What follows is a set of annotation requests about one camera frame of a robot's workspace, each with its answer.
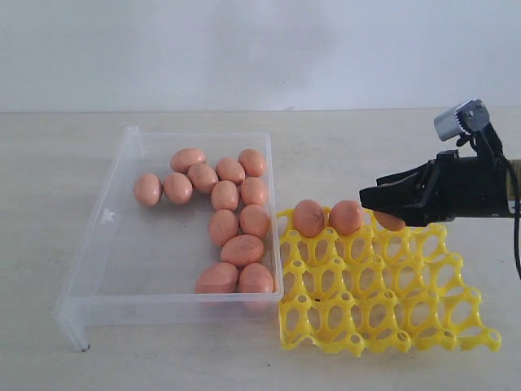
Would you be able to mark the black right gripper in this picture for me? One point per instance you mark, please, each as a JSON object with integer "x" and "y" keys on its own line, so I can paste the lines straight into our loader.
{"x": 459, "y": 187}

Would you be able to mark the brown egg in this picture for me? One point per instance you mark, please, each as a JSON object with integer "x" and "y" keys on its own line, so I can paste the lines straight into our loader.
{"x": 254, "y": 220}
{"x": 222, "y": 227}
{"x": 148, "y": 190}
{"x": 229, "y": 169}
{"x": 389, "y": 222}
{"x": 182, "y": 160}
{"x": 203, "y": 177}
{"x": 254, "y": 191}
{"x": 178, "y": 188}
{"x": 242, "y": 250}
{"x": 346, "y": 217}
{"x": 221, "y": 277}
{"x": 225, "y": 195}
{"x": 309, "y": 218}
{"x": 256, "y": 278}

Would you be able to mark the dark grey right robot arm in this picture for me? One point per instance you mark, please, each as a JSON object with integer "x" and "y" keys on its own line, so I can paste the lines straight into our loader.
{"x": 515, "y": 187}

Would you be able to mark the yellow plastic egg tray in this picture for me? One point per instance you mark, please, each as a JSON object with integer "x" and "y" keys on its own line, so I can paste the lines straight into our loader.
{"x": 375, "y": 290}

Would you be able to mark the brown egg back right corner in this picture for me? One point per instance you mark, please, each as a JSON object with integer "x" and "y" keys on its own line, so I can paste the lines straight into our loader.
{"x": 253, "y": 162}

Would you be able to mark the clear plastic box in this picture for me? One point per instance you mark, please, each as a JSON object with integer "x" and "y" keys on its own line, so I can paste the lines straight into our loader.
{"x": 139, "y": 265}

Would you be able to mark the brown egg back top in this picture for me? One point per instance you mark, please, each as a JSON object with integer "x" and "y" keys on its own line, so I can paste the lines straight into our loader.
{"x": 182, "y": 160}

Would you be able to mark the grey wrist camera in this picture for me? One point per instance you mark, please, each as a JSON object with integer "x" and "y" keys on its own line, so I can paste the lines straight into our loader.
{"x": 469, "y": 122}

